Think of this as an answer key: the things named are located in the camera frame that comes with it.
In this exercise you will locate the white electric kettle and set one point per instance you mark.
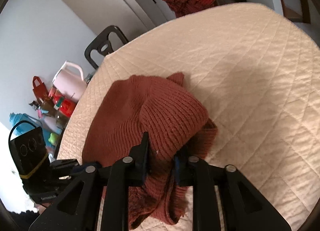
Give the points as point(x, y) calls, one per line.
point(69, 80)

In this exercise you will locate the red paper gift bag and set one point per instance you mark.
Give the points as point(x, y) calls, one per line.
point(39, 89)

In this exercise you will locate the dark plastic chair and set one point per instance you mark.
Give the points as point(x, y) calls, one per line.
point(102, 44)

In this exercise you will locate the rust knitted sweater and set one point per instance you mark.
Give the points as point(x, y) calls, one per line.
point(173, 118)

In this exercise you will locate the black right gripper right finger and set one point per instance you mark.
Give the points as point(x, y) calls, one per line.
point(191, 171)

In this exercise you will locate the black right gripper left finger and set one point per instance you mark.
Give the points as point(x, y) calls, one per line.
point(130, 171)

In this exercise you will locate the green small toy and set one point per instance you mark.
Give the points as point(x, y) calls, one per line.
point(54, 139)

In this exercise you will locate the cream quilted table cover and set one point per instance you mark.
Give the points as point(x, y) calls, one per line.
point(256, 73)

